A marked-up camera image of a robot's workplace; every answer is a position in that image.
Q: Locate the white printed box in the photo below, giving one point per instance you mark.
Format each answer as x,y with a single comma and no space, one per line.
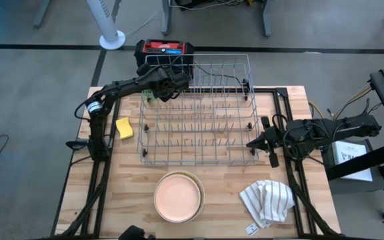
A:
352,160

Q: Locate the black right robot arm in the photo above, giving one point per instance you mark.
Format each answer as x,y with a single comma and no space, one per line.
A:
352,125

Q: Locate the striped white dish towel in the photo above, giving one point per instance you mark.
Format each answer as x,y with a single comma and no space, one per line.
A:
267,203

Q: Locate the small white tag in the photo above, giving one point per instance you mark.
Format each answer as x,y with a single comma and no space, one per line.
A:
252,229

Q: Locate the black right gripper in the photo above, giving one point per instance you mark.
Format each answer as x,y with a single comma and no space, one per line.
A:
292,136

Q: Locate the black aluminium table frame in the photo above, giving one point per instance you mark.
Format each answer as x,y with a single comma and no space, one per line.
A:
282,95

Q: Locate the green translucent cup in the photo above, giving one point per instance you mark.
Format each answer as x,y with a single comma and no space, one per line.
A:
148,95

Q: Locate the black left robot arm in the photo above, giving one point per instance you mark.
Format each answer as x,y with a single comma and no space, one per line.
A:
125,85

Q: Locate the black table clamp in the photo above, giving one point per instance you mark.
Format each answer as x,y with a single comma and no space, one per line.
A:
75,144

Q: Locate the yellow patterned plate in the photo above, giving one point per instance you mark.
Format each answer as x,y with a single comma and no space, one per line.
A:
202,195

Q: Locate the white tower fan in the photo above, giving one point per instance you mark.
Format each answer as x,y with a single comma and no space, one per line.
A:
112,40

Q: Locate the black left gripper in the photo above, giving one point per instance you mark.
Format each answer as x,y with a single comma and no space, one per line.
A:
168,81

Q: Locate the yellow sponge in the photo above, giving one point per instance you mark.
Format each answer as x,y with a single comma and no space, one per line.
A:
124,128

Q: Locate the grey desk leg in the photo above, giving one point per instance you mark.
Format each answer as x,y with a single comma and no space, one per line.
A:
41,15
166,20
115,10
268,20

